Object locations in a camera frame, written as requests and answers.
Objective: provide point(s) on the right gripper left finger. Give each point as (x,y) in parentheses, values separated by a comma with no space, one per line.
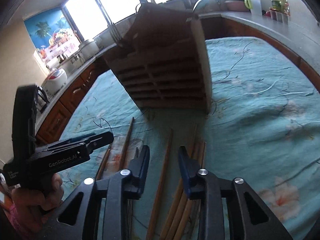
(78,216)

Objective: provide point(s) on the metal fork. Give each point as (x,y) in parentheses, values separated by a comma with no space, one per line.
(115,34)

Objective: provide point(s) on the white rice cooker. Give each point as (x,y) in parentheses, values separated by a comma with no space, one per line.
(54,82)

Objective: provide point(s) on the wooden chopstick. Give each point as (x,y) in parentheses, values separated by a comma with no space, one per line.
(185,207)
(125,145)
(157,201)
(103,163)
(168,227)

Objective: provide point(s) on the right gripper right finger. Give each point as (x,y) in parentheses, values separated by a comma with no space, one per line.
(249,217)

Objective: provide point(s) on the left hand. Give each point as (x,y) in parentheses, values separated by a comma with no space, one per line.
(25,214)

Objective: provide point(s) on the green drink bottle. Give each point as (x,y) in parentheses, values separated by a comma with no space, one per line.
(276,5)

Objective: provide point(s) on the tropical beach poster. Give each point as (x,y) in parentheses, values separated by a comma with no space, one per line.
(52,35)

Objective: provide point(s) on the brown lower cabinets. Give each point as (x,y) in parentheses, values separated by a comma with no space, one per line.
(55,118)

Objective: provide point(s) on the teal floral tablecloth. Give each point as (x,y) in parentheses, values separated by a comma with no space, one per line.
(263,126)

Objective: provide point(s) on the steel pot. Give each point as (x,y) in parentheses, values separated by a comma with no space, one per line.
(88,49)

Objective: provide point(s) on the pink bowl stack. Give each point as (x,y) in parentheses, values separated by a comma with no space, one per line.
(236,5)

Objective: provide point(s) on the wooden utensil holder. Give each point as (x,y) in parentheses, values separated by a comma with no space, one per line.
(162,60)

